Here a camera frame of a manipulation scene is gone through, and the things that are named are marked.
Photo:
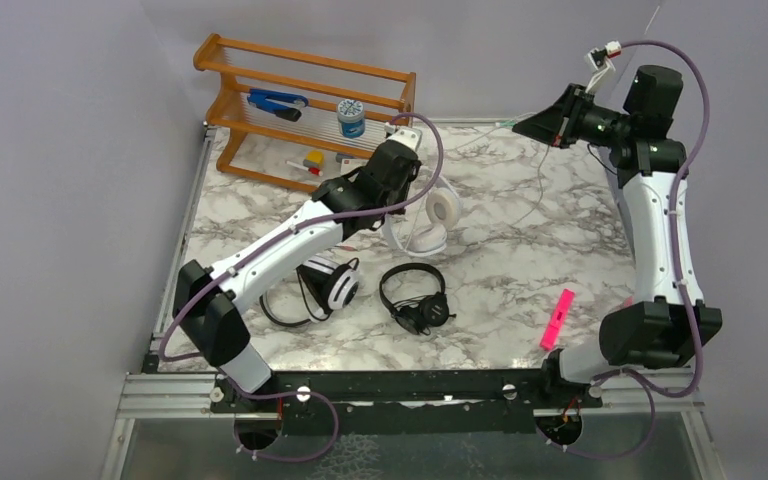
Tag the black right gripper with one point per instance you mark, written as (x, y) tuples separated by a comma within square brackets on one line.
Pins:
[(555, 124)]

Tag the white over-ear headphones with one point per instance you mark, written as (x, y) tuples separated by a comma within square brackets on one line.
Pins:
[(443, 209)]

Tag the small black on-ear headphones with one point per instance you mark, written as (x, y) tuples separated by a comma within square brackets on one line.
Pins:
[(418, 315)]

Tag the white black gaming headset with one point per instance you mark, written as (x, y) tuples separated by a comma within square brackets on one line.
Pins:
[(326, 286)]

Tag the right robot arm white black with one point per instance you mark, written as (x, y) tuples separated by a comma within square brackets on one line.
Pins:
[(668, 321)]

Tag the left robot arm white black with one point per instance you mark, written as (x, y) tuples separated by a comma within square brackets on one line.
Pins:
[(209, 302)]

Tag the blue lidded jar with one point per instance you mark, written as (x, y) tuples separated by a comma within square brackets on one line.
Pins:
[(351, 118)]

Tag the yellow grey small object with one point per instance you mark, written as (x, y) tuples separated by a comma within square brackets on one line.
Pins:
[(314, 159)]

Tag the red white marker pen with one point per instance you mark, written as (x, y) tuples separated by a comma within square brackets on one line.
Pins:
[(309, 169)]

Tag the wooden orange shelf rack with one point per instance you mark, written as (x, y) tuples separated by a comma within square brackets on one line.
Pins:
[(324, 81)]

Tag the blue black hand tool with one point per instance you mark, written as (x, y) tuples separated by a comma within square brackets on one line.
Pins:
[(286, 106)]

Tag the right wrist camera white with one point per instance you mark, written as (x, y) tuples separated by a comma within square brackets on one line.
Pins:
[(600, 62)]

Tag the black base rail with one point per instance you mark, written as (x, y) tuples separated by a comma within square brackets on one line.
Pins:
[(310, 403)]

